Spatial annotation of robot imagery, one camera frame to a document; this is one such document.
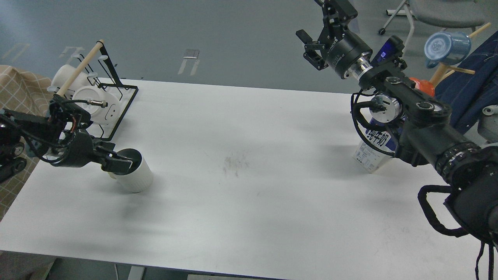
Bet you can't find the blue white milk carton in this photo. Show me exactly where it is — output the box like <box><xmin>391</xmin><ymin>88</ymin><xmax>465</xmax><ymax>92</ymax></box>
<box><xmin>352</xmin><ymin>124</ymin><xmax>397</xmax><ymax>173</ymax></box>

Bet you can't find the beige checkered cloth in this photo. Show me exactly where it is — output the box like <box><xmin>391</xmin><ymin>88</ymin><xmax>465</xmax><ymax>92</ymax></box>
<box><xmin>0</xmin><ymin>65</ymin><xmax>52</xmax><ymax>218</ymax></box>

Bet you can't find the dark blue denim cloth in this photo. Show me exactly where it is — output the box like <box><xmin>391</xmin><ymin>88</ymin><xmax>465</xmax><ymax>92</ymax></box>
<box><xmin>435</xmin><ymin>32</ymin><xmax>498</xmax><ymax>134</ymax></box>

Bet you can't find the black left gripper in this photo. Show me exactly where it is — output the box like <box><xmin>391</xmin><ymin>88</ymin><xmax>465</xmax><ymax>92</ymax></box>
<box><xmin>50</xmin><ymin>131</ymin><xmax>142</xmax><ymax>175</ymax></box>

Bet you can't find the white ribbed mug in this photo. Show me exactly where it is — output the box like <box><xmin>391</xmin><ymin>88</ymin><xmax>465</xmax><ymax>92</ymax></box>
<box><xmin>108</xmin><ymin>148</ymin><xmax>154</xmax><ymax>193</ymax></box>

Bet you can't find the blue mug on stand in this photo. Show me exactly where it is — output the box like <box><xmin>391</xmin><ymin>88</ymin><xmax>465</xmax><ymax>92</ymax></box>
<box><xmin>424</xmin><ymin>31</ymin><xmax>472</xmax><ymax>68</ymax></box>

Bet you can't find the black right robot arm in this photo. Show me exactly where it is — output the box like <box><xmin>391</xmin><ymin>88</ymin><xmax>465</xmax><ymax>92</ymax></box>
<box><xmin>296</xmin><ymin>0</ymin><xmax>498</xmax><ymax>280</ymax></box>

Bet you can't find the black wire cup rack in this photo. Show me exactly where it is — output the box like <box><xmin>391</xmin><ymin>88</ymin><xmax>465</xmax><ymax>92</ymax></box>
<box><xmin>47</xmin><ymin>40</ymin><xmax>139</xmax><ymax>141</ymax></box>

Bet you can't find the wooden mug tree stand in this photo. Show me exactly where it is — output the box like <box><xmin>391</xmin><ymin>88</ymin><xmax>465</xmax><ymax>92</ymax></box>
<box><xmin>424</xmin><ymin>23</ymin><xmax>491</xmax><ymax>87</ymax></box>

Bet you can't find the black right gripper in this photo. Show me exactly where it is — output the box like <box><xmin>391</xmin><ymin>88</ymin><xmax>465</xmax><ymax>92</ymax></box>
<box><xmin>296</xmin><ymin>0</ymin><xmax>372</xmax><ymax>79</ymax></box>

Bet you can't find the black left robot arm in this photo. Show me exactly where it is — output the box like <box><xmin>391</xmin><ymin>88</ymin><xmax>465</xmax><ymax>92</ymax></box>
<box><xmin>0</xmin><ymin>94</ymin><xmax>144</xmax><ymax>182</ymax></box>

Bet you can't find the orange mug on stand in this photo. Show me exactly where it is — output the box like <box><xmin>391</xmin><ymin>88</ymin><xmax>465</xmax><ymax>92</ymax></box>
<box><xmin>409</xmin><ymin>77</ymin><xmax>435</xmax><ymax>97</ymax></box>

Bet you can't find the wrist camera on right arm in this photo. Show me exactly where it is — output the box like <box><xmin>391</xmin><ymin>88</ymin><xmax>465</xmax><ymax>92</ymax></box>
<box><xmin>371</xmin><ymin>35</ymin><xmax>405</xmax><ymax>66</ymax></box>

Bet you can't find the grey office chair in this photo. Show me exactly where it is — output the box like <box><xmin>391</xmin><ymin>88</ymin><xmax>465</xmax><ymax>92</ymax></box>
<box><xmin>378</xmin><ymin>0</ymin><xmax>487</xmax><ymax>42</ymax></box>

